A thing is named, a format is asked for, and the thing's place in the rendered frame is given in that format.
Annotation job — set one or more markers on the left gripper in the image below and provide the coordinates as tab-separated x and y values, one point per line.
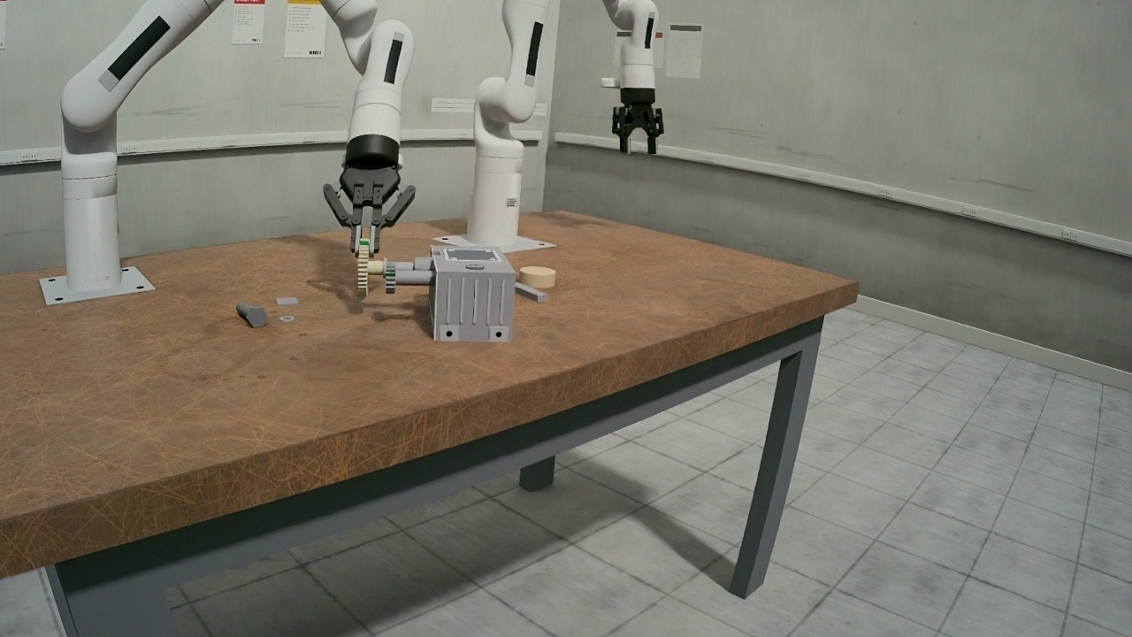
638	102

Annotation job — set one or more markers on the grey hex bolt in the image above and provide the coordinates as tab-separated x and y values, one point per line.
256	316

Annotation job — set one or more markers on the beige short cylinder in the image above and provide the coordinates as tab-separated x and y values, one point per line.
537	277

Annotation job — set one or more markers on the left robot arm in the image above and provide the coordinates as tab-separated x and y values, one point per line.
499	101

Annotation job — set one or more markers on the cream gear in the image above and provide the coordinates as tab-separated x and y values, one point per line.
367	267

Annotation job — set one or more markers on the grey rectangular bar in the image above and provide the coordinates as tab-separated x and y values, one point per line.
530	293

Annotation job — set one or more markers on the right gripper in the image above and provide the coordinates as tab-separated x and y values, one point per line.
369	179

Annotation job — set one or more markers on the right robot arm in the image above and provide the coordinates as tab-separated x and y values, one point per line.
91	99

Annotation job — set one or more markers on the grey engine case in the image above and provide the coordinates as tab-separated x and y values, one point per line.
473	294

